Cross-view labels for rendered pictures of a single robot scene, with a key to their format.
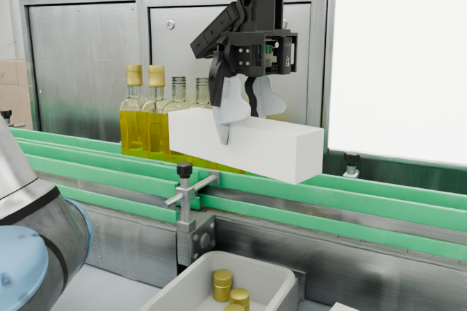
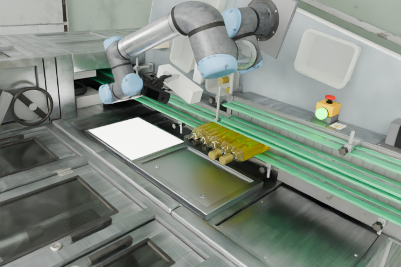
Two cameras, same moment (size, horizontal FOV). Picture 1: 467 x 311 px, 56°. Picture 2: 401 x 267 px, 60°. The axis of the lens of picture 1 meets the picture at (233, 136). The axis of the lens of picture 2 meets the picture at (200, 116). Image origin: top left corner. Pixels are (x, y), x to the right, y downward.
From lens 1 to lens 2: 1.61 m
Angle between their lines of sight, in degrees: 80
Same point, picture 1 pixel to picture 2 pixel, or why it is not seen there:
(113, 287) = (273, 91)
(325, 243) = not seen: hidden behind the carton
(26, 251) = not seen: hidden behind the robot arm
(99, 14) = (249, 242)
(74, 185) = (278, 120)
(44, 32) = not seen: outside the picture
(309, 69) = (164, 154)
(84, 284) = (284, 90)
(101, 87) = (284, 220)
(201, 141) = (187, 82)
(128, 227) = (254, 102)
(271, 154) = (169, 68)
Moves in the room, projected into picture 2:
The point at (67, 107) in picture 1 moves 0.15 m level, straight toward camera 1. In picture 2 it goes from (329, 232) to (305, 193)
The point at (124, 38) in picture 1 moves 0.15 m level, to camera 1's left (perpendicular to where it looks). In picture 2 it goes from (242, 223) to (276, 226)
